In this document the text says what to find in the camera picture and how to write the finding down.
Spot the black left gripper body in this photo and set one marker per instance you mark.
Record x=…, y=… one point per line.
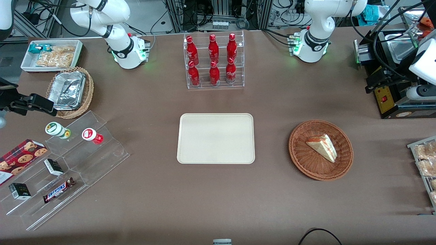
x=392, y=77

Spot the triangular sandwich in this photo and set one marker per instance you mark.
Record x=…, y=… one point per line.
x=323, y=148

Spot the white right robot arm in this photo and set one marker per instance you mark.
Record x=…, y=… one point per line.
x=126, y=51

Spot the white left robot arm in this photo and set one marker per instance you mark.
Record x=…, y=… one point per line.
x=313, y=42

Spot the silver foil tray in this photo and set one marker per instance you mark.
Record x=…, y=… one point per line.
x=66, y=90

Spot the tan oval wicker basket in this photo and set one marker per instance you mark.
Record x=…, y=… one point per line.
x=88, y=98

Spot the tray of pastries right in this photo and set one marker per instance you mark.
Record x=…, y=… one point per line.
x=419, y=142

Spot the brown round wicker basket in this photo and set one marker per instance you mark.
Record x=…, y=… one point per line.
x=306, y=161

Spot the beige plastic tray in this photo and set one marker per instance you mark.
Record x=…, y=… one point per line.
x=215, y=139

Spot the black food warmer machine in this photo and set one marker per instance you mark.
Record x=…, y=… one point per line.
x=385, y=102

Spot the green lid yogurt bottle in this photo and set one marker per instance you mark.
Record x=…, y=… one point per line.
x=54, y=129

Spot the steel warmer pan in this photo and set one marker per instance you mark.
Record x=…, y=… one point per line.
x=402, y=49

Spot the white plastic snack bin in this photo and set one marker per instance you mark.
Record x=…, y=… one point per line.
x=27, y=64

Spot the clear bag of chips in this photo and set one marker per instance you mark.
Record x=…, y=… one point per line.
x=54, y=60
x=64, y=49

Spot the teal snack package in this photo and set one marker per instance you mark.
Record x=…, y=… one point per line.
x=35, y=48

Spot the red lid yogurt bottle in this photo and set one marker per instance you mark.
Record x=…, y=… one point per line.
x=89, y=134

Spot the red cookie box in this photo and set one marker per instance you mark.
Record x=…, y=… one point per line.
x=20, y=158

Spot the small black box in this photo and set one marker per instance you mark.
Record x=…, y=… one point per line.
x=19, y=191
x=53, y=167

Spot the orange fried food skewer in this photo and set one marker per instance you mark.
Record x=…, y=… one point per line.
x=426, y=22

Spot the wrapped bread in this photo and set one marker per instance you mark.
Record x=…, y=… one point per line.
x=433, y=184
x=428, y=167
x=433, y=196
x=427, y=151

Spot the clear acrylic stepped display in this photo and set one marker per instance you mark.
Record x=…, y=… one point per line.
x=102, y=160

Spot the brown Snickers bar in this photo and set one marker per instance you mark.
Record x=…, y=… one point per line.
x=58, y=190

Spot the red cola bottle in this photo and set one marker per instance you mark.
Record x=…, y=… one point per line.
x=232, y=48
x=231, y=72
x=214, y=75
x=193, y=75
x=191, y=51
x=213, y=49

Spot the clear acrylic bottle rack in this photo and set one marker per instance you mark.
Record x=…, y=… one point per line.
x=204, y=86

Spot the white power strip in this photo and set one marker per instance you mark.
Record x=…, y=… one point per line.
x=220, y=25

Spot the small grey device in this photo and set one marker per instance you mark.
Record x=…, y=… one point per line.
x=222, y=242

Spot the aluminium frame post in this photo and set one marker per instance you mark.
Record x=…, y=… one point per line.
x=265, y=14
x=175, y=15

